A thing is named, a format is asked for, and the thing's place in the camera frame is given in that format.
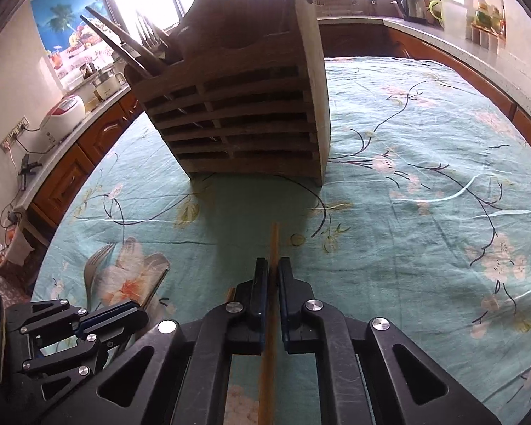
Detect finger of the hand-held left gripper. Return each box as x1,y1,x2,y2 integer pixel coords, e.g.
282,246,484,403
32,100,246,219
5,300,149,337
21,319,149,380

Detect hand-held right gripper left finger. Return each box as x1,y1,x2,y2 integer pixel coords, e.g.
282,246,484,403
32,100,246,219
42,257,270,425

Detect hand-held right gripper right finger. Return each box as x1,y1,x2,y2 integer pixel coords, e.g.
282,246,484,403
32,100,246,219
278,257,503,425

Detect wooden utensil holder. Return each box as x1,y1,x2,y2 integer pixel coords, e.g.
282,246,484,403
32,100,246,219
124,0,332,187

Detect slim metal fork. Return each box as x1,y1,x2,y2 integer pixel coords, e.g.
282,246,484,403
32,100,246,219
135,11,171,51

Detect utensils standing in holder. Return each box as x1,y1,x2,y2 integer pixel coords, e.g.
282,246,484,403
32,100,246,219
85,6,169,72

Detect wide metal fork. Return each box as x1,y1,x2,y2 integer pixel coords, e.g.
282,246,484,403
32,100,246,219
83,243,115,308

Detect flat metal utensil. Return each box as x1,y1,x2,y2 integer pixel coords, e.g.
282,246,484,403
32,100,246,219
133,253,170,313

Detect white plastic bag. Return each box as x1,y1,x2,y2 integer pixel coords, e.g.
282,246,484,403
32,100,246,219
2,227,34,267

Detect floral teal tablecloth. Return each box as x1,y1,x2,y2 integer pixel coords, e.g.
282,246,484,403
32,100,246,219
30,55,531,425

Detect small black device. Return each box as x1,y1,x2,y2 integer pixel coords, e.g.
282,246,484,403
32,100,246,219
19,155,43,187

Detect white red rice cooker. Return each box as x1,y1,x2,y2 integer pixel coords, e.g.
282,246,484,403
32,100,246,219
40,95,87,136

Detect small electric pot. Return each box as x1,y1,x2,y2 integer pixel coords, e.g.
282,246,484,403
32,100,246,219
91,71,127,101

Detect dark chopstick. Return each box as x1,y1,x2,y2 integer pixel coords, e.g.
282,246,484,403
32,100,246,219
80,14,160,79

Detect metal electric kettle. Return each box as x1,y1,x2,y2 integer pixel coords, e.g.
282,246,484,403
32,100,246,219
395,0,429,24

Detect black cable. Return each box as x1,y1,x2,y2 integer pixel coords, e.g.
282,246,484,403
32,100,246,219
10,127,59,153

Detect wall power strip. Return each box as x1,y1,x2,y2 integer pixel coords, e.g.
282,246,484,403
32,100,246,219
0,116,30,152

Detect wall poster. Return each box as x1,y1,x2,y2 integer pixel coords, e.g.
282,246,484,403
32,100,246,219
30,0,116,81

